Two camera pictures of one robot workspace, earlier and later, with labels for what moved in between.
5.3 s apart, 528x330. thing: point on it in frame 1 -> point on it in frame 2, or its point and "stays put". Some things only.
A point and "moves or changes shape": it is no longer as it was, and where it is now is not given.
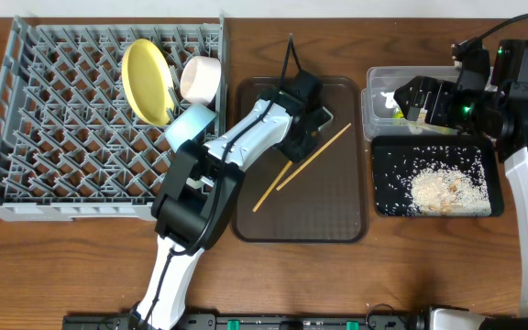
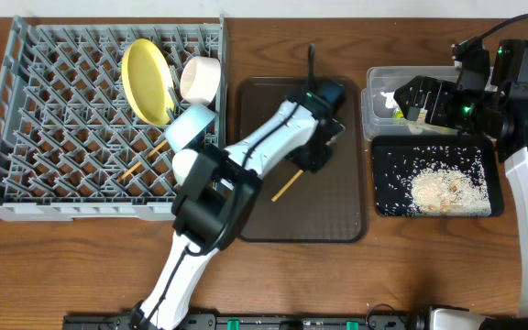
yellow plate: (148, 81) stays put
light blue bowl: (189, 126) stays put
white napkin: (390, 102) stays put
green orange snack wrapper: (399, 115) stays put
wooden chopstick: (313, 157) moves or changes shape
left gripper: (298, 143) -> (314, 153)
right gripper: (440, 92) stays put
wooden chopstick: (275, 184) -> (138, 163)
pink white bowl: (201, 79) stays put
